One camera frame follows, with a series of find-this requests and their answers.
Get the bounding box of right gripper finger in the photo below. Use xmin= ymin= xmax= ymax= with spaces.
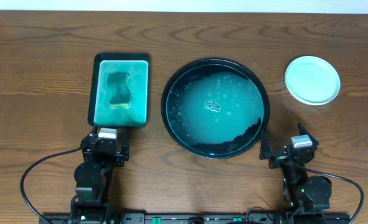
xmin=298 ymin=123 xmax=319 ymax=146
xmin=259 ymin=131 xmax=272 ymax=159

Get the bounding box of mint green plate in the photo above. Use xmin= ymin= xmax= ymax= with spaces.
xmin=285 ymin=56 xmax=341 ymax=106

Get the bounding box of green scouring sponge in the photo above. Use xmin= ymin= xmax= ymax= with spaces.
xmin=107 ymin=72 xmax=131 ymax=108

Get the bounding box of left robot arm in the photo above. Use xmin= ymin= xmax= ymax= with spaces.
xmin=67 ymin=128 xmax=130 ymax=224

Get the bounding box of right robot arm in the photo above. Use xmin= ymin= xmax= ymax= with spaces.
xmin=259 ymin=123 xmax=332 ymax=223

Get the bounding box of black rectangular sponge tray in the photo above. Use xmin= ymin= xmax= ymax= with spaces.
xmin=87 ymin=52 xmax=150 ymax=128

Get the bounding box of round black serving tray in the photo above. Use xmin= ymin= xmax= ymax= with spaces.
xmin=161 ymin=58 xmax=270 ymax=159

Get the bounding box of right black cable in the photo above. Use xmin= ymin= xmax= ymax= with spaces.
xmin=304 ymin=167 xmax=365 ymax=224

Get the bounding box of black cable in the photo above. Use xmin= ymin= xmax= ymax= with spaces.
xmin=19 ymin=147 xmax=83 ymax=224
xmin=304 ymin=167 xmax=365 ymax=224

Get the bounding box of left black cable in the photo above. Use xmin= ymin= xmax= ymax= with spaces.
xmin=19 ymin=147 xmax=83 ymax=224

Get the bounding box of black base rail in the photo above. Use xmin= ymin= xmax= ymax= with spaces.
xmin=39 ymin=212 xmax=351 ymax=224

